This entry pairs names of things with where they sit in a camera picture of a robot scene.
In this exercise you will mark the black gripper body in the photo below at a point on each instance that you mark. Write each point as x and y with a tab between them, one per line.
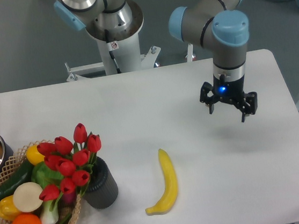
229	92

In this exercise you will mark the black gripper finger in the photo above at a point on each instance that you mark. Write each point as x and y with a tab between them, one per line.
208	97
247	104

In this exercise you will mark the dark grey ribbed vase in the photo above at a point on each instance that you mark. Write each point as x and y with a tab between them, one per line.
102	191

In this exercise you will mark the red tulip bouquet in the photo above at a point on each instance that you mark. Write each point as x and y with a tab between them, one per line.
72	160

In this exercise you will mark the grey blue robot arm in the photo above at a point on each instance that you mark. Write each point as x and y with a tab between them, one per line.
215	25

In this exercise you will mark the yellow banana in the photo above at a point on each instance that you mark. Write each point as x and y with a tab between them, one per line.
168	199

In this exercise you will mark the purple red radish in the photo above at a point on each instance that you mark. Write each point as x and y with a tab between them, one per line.
69	198

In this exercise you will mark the yellow lemon squash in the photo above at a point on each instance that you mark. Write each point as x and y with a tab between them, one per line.
33	155

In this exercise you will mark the green bok choy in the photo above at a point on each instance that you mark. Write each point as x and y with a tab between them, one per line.
44	176

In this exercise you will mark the woven wicker basket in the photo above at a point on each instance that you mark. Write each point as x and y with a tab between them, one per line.
12	165

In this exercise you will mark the green cucumber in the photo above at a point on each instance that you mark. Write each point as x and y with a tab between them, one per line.
19	177

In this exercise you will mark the white round radish slice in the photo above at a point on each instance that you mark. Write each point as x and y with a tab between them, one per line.
26	197

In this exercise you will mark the yellow bell pepper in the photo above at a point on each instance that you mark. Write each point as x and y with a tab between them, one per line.
8	210

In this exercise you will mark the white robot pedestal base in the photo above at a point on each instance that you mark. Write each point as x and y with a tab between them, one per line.
117	57

